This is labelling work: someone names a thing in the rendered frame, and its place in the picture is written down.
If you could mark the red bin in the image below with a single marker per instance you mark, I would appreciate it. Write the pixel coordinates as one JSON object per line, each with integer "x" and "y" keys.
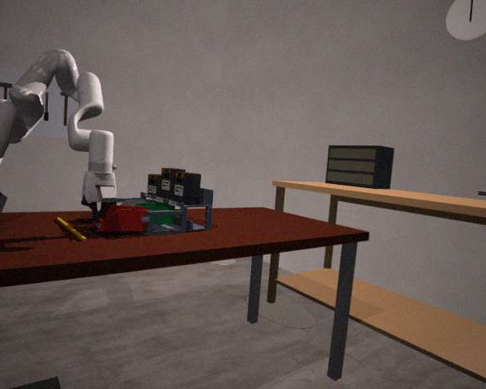
{"x": 123, "y": 218}

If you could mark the grey open bin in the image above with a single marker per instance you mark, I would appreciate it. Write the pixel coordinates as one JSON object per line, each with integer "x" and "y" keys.
{"x": 132, "y": 202}

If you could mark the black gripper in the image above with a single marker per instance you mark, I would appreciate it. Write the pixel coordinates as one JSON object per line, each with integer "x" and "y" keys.
{"x": 91, "y": 194}

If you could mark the yellow bar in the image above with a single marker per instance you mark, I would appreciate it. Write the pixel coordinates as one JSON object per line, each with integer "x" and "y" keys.
{"x": 80, "y": 236}

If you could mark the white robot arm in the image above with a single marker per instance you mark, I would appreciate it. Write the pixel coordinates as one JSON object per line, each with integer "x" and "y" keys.
{"x": 26, "y": 94}

